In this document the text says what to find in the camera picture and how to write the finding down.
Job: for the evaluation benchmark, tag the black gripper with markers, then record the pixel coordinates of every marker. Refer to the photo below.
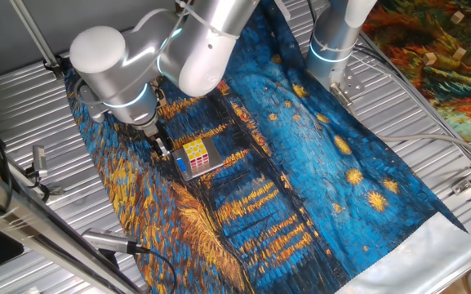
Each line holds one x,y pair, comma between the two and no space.
155,139

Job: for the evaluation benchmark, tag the Rubik's cube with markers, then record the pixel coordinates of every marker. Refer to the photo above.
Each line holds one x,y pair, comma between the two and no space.
196,154

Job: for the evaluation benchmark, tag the silver digital scale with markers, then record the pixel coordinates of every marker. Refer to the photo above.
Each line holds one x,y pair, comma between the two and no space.
214,157

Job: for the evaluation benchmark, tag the small wooden block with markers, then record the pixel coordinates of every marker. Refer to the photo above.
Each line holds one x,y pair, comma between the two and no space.
429,59
459,53
457,17

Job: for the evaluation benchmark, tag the blue starry night painted cloth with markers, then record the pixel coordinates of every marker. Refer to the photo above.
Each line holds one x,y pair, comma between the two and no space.
300,163

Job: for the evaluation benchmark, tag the grey metal pole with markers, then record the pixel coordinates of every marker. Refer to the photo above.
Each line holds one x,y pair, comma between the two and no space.
35,38

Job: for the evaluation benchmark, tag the orange painted cloth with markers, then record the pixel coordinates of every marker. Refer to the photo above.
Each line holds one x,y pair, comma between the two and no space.
443,81

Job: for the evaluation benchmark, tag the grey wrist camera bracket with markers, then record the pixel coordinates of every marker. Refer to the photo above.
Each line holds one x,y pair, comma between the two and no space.
90,104

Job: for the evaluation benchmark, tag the aluminium frame beam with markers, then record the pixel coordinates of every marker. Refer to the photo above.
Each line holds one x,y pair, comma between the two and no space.
35,228

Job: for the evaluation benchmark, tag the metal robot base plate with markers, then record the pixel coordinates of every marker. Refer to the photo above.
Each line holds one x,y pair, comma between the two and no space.
349,83

